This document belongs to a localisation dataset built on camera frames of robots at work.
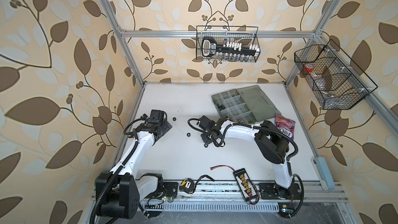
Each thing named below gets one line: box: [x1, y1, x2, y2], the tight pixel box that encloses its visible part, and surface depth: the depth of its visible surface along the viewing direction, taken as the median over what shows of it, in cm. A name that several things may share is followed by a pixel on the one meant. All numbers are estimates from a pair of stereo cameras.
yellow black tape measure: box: [178, 178, 195, 194], surface depth 75 cm
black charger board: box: [232, 168, 259, 202], surface depth 77 cm
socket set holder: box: [201, 37, 261, 57], surface depth 84 cm
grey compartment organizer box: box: [211, 85, 282, 125], surface depth 108 cm
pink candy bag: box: [275, 113, 296, 140], surface depth 96 cm
